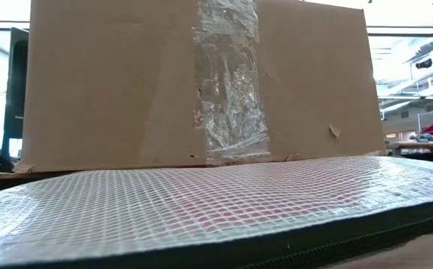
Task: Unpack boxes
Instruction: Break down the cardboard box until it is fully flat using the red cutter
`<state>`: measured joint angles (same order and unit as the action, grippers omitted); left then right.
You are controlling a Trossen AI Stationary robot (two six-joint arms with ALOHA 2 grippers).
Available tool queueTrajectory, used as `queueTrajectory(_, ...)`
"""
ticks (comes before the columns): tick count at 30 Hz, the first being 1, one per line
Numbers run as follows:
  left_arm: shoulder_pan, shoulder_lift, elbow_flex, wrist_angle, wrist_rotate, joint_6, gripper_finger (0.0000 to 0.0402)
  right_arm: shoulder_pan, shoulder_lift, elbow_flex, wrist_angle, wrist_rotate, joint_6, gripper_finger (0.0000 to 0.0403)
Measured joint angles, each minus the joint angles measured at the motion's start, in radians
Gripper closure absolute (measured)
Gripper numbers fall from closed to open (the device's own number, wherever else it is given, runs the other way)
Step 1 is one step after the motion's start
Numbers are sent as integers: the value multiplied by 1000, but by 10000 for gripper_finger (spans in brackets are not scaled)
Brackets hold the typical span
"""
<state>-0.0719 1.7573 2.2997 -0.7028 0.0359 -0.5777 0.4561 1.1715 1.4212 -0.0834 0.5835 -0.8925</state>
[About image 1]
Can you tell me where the clear bubble wrap bag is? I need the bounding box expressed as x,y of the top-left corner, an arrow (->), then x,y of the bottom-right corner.
0,155 -> 433,269

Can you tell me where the brown cardboard box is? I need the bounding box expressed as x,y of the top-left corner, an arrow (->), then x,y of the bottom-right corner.
0,0 -> 387,185

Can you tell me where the clear packing tape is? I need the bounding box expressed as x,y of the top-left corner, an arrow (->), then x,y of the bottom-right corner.
193,0 -> 272,167

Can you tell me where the black tower stand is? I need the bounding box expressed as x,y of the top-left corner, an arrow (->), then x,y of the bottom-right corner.
1,26 -> 30,161

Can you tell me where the light blue foam roll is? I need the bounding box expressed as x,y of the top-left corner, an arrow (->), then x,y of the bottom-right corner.
408,132 -> 433,144

